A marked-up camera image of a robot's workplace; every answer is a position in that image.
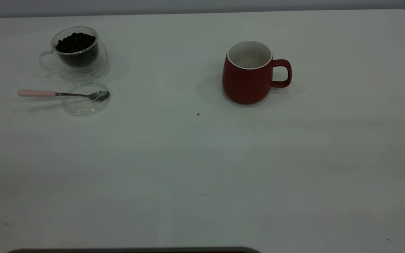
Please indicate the red ceramic mug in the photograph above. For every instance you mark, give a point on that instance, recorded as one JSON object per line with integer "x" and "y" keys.
{"x": 244, "y": 84}

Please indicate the clear round glass lid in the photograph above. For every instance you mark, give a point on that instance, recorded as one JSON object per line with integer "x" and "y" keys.
{"x": 83, "y": 107}

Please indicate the dark coffee beans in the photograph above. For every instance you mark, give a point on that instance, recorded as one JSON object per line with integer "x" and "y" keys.
{"x": 76, "y": 44}

